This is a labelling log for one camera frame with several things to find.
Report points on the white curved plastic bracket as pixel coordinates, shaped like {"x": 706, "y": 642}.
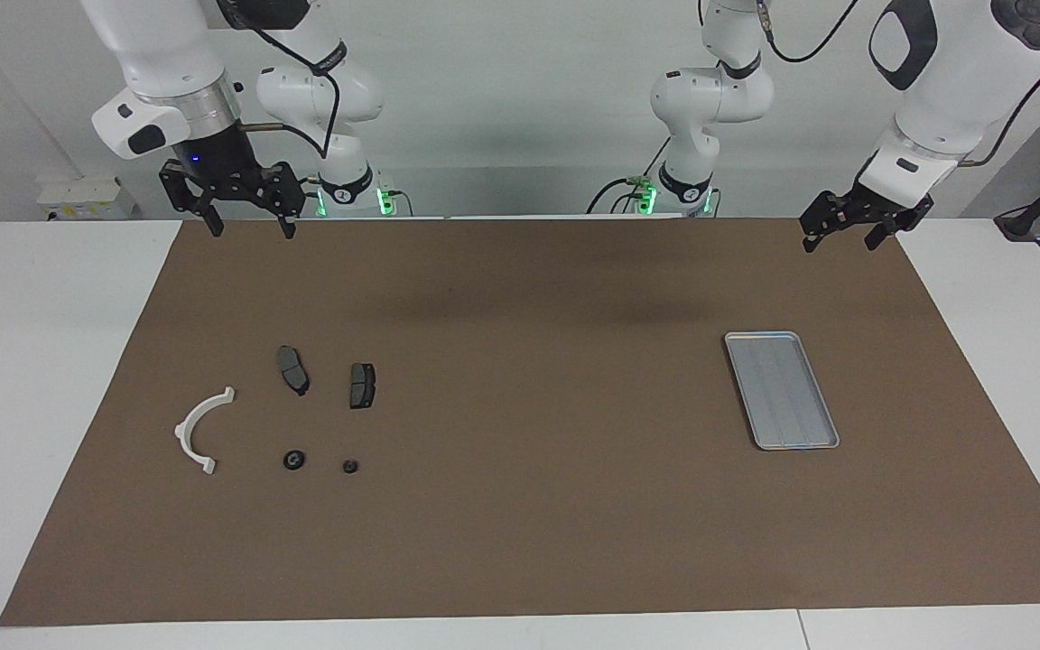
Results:
{"x": 184, "y": 435}

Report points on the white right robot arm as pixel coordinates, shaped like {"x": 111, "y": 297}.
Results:
{"x": 168, "y": 54}

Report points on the large black bearing gear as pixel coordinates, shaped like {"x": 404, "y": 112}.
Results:
{"x": 289, "y": 460}

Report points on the white wall power box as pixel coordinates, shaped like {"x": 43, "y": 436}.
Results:
{"x": 87, "y": 199}

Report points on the rectangular dark brake pad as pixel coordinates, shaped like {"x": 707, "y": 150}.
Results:
{"x": 362, "y": 386}

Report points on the curved dark brake pad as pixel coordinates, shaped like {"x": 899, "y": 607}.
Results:
{"x": 292, "y": 370}

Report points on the brown table mat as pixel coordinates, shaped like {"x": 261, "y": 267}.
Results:
{"x": 529, "y": 506}

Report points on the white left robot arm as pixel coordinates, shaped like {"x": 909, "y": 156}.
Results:
{"x": 953, "y": 81}

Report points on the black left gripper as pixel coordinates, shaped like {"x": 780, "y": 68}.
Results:
{"x": 858, "y": 212}

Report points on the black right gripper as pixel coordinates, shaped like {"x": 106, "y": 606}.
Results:
{"x": 222, "y": 167}

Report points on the silver metal tray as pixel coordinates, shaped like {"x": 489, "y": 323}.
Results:
{"x": 782, "y": 390}

